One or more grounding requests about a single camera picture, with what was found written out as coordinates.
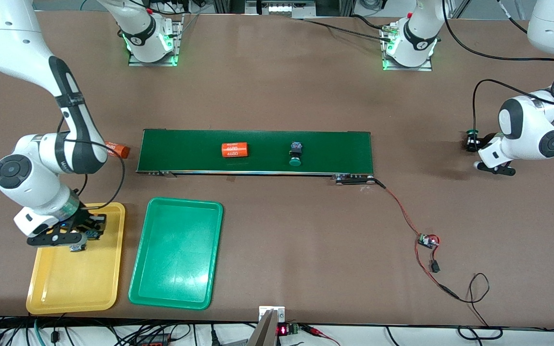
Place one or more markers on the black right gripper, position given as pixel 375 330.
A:
pixel 86 218

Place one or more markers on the yellow push button switch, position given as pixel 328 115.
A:
pixel 77 248
pixel 92 234

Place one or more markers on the green push button switch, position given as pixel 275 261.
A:
pixel 472 143
pixel 296 150

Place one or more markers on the orange cylinder white print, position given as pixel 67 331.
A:
pixel 120 152
pixel 234 150

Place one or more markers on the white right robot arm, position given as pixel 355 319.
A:
pixel 22 178

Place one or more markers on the yellow plastic tray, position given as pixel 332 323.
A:
pixel 77 283

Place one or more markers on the green plastic tray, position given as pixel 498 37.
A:
pixel 176 254

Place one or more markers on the green conveyor belt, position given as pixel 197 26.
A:
pixel 185 151

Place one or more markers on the small circuit board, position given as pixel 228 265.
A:
pixel 426 241

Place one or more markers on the black power strip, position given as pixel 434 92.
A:
pixel 154 340

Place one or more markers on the red digit display module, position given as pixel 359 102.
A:
pixel 283 330

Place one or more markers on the red clip lead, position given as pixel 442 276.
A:
pixel 318 331

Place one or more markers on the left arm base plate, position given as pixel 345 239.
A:
pixel 407 68

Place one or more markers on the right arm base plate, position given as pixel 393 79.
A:
pixel 152 63

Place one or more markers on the metal camera mount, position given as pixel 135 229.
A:
pixel 270 327

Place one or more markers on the aluminium frame with lamp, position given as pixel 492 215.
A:
pixel 282 8

